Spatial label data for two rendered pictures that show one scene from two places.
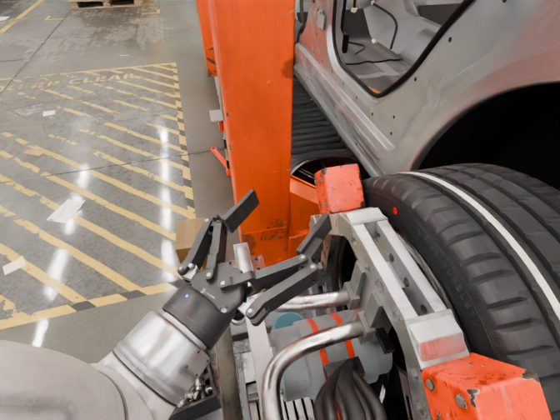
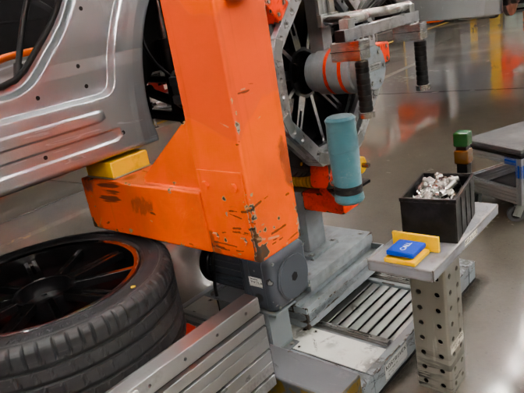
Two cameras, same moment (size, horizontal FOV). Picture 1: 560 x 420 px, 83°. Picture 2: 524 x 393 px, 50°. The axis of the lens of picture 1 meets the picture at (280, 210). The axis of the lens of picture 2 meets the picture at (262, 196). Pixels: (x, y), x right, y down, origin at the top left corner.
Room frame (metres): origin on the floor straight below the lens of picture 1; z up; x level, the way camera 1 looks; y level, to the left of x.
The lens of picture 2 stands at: (1.45, 1.15, 1.07)
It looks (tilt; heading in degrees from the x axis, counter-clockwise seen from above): 19 degrees down; 237
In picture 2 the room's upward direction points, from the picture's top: 10 degrees counter-clockwise
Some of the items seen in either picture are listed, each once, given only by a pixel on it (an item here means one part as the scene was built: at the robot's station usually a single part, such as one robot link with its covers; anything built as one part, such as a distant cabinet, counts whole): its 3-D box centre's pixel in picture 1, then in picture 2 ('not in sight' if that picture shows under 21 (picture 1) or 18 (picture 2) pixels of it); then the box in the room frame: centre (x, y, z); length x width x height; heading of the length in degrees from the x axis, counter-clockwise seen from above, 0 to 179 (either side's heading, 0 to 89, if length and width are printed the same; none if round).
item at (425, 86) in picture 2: not in sight; (421, 64); (0.06, 0.02, 0.83); 0.04 x 0.04 x 0.16
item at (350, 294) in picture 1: (292, 262); (333, 8); (0.34, -0.02, 1.03); 0.19 x 0.18 x 0.11; 103
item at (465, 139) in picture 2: not in sight; (462, 138); (0.16, 0.23, 0.64); 0.04 x 0.04 x 0.04; 13
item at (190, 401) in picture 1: (187, 375); (438, 203); (0.33, 0.27, 0.51); 0.20 x 0.14 x 0.13; 22
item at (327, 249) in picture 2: not in sight; (304, 223); (0.31, -0.33, 0.32); 0.40 x 0.30 x 0.28; 13
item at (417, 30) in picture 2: not in sight; (409, 30); (0.06, 0.00, 0.93); 0.09 x 0.05 x 0.05; 103
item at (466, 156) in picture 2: not in sight; (463, 155); (0.16, 0.23, 0.59); 0.04 x 0.04 x 0.04; 13
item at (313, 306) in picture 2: not in sight; (307, 274); (0.34, -0.32, 0.13); 0.50 x 0.36 x 0.10; 13
